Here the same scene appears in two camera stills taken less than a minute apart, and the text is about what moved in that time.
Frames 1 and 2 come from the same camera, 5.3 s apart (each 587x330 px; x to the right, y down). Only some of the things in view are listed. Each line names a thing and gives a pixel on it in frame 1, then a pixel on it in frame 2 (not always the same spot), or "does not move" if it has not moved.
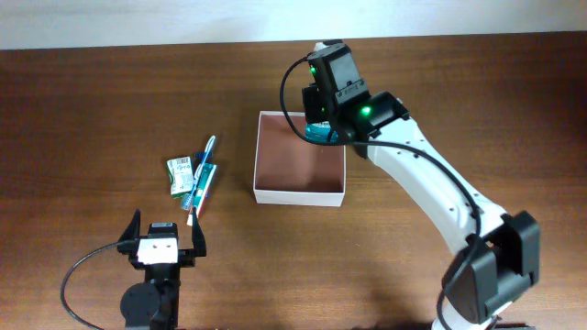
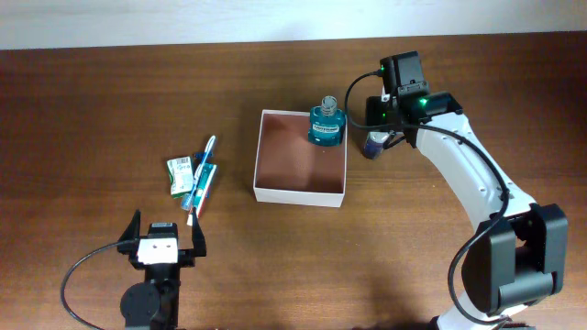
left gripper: x=186 y=257 does not move
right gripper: x=312 y=109 to x=372 y=106
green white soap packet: x=181 y=170 does not move
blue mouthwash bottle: x=319 y=132 does not move
